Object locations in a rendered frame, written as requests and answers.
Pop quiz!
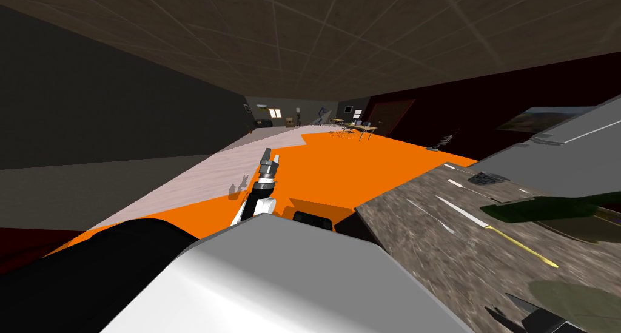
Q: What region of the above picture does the dark green bowl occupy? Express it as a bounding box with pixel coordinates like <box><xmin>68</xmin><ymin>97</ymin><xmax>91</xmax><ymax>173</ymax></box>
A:
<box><xmin>480</xmin><ymin>192</ymin><xmax>621</xmax><ymax>244</ymax></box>

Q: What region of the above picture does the yellow handled knife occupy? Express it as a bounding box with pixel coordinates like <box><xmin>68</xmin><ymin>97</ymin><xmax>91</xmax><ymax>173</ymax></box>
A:
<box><xmin>435</xmin><ymin>195</ymin><xmax>560</xmax><ymax>269</ymax></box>

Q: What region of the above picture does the black mesh drain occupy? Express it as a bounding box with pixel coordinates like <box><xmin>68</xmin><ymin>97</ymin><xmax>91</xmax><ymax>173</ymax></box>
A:
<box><xmin>467</xmin><ymin>172</ymin><xmax>500</xmax><ymax>187</ymax></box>

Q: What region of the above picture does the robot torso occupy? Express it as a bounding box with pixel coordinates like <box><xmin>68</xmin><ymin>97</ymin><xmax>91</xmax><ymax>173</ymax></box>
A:
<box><xmin>101</xmin><ymin>210</ymin><xmax>475</xmax><ymax>333</ymax></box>

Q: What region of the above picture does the olive green plate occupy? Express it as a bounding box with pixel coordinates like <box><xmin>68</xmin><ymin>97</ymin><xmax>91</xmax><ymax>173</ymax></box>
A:
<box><xmin>528</xmin><ymin>280</ymin><xmax>621</xmax><ymax>333</ymax></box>

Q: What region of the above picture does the wooden table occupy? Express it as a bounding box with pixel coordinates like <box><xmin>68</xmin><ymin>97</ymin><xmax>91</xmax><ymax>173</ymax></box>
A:
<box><xmin>339</xmin><ymin>121</ymin><xmax>379</xmax><ymax>143</ymax></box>

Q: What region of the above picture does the grey cupboard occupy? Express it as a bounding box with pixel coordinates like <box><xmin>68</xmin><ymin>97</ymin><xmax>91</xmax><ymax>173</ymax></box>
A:
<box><xmin>469</xmin><ymin>95</ymin><xmax>621</xmax><ymax>199</ymax></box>

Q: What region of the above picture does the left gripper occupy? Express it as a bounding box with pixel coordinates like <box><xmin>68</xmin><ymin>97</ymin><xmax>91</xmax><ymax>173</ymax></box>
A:
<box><xmin>258</xmin><ymin>147</ymin><xmax>281</xmax><ymax>180</ymax></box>

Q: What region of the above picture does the dark brown door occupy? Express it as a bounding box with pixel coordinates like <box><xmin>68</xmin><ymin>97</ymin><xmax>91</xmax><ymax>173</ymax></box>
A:
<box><xmin>370</xmin><ymin>99</ymin><xmax>416</xmax><ymax>138</ymax></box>

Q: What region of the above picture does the landscape picture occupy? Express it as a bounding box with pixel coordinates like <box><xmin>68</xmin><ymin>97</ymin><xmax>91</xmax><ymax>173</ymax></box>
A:
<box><xmin>494</xmin><ymin>106</ymin><xmax>596</xmax><ymax>135</ymax></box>

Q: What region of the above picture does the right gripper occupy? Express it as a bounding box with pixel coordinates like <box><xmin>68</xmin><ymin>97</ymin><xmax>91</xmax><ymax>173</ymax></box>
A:
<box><xmin>485</xmin><ymin>292</ymin><xmax>589</xmax><ymax>333</ymax></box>

